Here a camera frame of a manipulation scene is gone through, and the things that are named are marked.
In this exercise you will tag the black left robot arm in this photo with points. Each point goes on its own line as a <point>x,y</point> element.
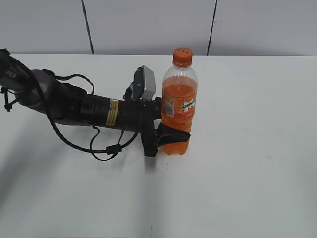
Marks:
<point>63,103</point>

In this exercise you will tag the orange bottle cap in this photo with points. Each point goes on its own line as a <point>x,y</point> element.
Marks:
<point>182,57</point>

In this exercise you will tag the orange Mirinda soda bottle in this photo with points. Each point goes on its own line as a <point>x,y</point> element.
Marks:
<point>179,92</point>

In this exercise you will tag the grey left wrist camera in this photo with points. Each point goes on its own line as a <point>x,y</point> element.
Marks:
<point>142,87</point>

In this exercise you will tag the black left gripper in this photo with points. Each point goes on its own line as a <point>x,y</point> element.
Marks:
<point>139,116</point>

